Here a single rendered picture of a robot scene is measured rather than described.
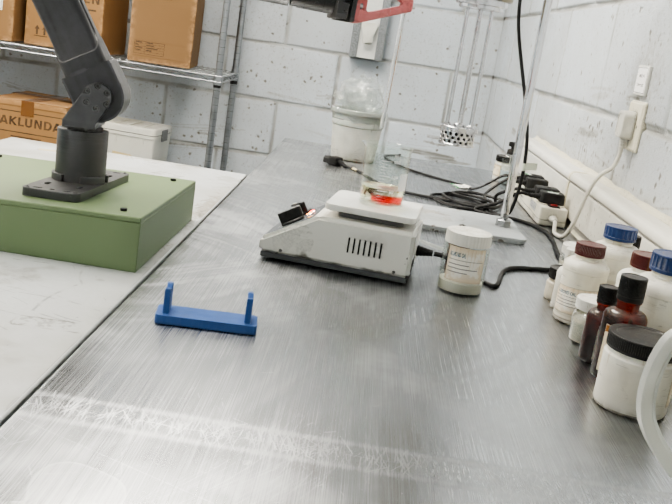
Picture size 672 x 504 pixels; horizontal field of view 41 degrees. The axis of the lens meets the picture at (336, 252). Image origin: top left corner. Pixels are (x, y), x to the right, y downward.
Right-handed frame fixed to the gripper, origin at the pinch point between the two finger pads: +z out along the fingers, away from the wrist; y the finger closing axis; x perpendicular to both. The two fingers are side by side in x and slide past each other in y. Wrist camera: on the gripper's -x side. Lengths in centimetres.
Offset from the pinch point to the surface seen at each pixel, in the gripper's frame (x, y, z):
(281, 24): 5, 247, 1
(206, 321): 34, -32, -20
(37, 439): 35, -57, -31
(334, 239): 30.3, -5.1, -4.3
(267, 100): 35, 248, 0
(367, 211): 26.0, -5.7, -0.9
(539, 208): 30, 48, 43
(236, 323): 34.0, -31.9, -16.8
